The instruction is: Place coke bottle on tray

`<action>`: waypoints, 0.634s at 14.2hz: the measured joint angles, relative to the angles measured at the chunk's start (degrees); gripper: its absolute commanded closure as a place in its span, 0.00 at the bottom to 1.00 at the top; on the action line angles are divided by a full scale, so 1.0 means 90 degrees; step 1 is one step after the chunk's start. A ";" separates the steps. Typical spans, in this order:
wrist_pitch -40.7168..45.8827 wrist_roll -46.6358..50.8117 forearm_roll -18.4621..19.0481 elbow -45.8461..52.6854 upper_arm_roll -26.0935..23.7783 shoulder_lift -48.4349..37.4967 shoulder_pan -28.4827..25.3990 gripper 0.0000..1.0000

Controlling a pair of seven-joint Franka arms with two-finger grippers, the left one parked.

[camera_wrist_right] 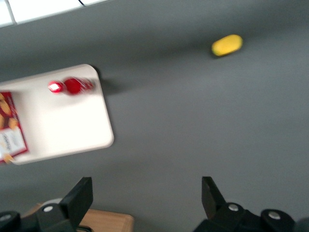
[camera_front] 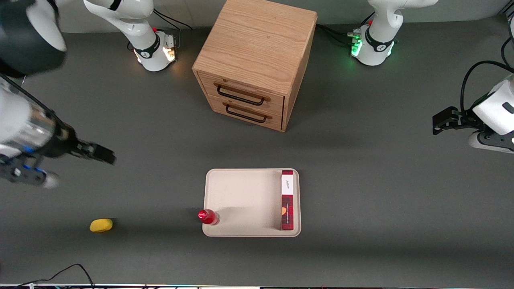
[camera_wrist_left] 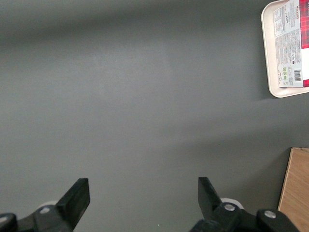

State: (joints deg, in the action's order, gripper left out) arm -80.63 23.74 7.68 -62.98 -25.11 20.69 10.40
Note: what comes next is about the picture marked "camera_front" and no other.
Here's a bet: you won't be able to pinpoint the red coke bottle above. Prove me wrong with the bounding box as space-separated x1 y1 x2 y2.
198 209 220 226

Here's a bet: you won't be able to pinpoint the yellow lemon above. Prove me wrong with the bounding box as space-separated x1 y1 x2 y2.
90 218 114 233

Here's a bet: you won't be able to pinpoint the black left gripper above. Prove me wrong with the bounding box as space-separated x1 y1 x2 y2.
432 106 485 135

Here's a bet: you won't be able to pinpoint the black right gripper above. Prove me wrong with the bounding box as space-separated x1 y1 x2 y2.
42 124 117 165

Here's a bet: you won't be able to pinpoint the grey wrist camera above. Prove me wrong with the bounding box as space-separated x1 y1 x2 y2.
467 129 514 154
0 154 61 189

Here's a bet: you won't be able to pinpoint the beige plastic tray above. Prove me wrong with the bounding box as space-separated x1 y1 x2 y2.
202 168 302 238

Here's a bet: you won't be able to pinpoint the black right base cables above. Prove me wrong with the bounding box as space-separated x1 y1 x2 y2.
128 6 194 52

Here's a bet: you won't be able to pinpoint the red plaid carton box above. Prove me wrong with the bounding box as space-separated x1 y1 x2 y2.
281 170 294 231

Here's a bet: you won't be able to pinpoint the black left base cables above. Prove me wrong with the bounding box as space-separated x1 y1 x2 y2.
316 12 376 45

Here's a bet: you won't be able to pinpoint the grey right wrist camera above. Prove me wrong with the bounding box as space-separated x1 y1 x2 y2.
0 154 61 189

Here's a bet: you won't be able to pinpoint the black cable at table edge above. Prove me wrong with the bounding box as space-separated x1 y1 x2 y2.
15 263 95 288

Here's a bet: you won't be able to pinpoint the black cable along right arm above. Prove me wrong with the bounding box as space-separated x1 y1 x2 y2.
0 73 56 116

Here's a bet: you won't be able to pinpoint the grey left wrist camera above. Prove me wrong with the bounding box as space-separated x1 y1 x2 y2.
467 129 514 154

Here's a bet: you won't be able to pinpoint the wooden drawer cabinet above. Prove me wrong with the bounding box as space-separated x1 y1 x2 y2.
192 0 318 132

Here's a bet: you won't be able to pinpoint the black base cables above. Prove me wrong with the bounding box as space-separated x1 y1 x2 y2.
316 12 376 45
128 6 194 52

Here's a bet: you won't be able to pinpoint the black looped wrist cable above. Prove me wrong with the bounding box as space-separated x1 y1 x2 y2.
460 60 514 118

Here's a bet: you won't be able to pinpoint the black metal drawer handle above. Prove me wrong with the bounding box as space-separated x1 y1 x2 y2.
216 83 271 106
223 102 272 124

